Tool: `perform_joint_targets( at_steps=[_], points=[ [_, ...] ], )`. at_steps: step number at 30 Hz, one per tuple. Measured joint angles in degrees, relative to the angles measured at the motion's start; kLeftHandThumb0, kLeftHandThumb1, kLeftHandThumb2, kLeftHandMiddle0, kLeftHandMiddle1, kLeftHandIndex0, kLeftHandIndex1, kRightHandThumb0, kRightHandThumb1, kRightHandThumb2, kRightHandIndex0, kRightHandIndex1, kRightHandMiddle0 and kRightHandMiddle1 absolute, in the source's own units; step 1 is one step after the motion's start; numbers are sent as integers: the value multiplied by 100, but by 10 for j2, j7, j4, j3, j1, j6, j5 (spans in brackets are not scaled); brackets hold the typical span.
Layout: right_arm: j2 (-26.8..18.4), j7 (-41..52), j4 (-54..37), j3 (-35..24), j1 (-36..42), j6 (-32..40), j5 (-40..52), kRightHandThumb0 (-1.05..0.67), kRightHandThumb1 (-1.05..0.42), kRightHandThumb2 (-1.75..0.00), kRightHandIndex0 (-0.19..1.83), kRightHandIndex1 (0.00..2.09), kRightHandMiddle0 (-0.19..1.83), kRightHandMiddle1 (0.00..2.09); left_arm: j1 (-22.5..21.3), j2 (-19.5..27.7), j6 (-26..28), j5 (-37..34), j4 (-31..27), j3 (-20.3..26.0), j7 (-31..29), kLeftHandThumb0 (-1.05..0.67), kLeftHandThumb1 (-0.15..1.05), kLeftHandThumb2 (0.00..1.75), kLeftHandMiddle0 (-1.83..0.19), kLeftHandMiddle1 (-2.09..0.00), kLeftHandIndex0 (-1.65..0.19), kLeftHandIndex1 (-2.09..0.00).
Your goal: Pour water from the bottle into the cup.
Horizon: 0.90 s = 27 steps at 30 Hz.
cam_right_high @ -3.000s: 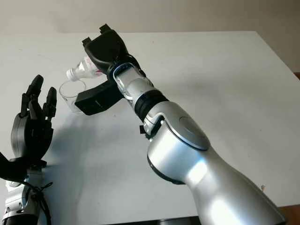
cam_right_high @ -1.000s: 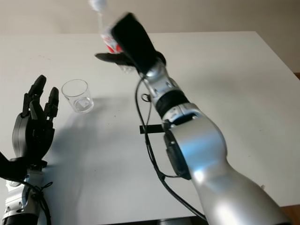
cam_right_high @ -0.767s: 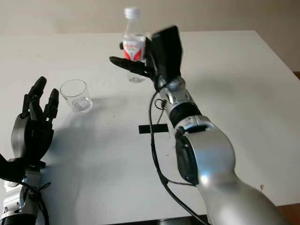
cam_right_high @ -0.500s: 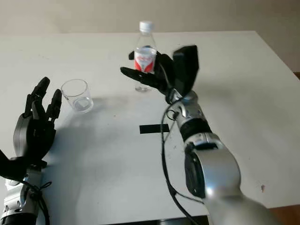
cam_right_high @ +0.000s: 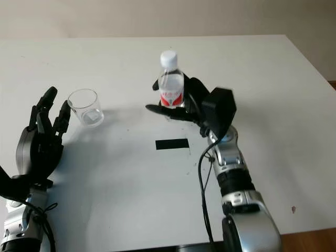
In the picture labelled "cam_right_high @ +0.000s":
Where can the black tape strip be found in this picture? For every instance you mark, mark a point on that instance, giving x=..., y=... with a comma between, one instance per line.
x=172, y=145

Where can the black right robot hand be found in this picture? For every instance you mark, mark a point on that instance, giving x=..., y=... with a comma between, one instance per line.
x=195, y=89

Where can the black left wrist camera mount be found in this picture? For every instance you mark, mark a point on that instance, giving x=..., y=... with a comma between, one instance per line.
x=15, y=183

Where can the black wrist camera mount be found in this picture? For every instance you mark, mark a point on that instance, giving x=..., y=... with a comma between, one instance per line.
x=220, y=113
x=15, y=183

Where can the clear glass cup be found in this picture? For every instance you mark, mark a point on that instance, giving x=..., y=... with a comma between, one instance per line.
x=86, y=113

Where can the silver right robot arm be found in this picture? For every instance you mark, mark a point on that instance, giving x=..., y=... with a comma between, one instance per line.
x=241, y=189

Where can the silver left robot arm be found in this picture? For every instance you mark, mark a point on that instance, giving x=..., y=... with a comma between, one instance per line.
x=18, y=225

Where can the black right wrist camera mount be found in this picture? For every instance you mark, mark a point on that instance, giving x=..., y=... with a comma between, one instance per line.
x=220, y=113

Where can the clear water bottle red label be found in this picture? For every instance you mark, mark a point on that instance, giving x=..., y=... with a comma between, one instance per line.
x=171, y=84

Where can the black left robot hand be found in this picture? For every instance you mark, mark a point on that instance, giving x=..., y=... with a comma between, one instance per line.
x=36, y=147

